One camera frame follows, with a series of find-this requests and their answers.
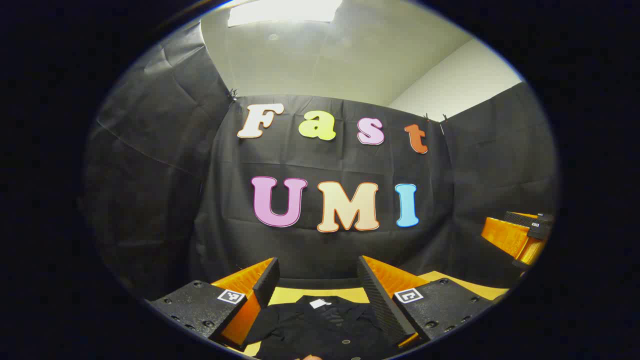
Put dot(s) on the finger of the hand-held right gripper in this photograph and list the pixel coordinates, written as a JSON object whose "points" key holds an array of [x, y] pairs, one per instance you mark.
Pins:
{"points": [[507, 237]]}

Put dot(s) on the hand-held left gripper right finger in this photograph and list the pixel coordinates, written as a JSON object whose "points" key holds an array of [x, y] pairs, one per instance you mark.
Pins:
{"points": [[380, 300]]}

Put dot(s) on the black backdrop cloth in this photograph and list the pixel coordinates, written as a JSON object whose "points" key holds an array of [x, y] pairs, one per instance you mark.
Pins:
{"points": [[325, 240]]}

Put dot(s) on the black shirt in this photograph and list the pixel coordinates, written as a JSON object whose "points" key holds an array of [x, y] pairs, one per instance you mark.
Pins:
{"points": [[320, 330]]}

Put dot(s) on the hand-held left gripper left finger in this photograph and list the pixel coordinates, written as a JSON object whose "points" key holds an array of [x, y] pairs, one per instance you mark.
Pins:
{"points": [[266, 285]]}

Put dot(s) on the ceiling light panel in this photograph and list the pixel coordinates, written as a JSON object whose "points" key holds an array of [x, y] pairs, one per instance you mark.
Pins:
{"points": [[285, 10]]}

